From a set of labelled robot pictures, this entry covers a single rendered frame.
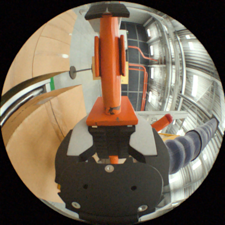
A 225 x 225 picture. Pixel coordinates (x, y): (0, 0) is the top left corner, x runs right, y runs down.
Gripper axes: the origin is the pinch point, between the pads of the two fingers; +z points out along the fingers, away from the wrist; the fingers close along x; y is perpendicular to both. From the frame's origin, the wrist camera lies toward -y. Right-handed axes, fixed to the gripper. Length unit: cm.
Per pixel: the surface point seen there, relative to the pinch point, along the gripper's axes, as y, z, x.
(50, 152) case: 5.1, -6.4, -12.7
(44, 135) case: 1.6, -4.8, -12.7
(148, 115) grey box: 58, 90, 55
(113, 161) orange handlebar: 11.2, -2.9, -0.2
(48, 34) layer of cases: -61, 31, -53
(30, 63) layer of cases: -30, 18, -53
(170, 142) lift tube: 18.0, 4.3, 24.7
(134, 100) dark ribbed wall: 391, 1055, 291
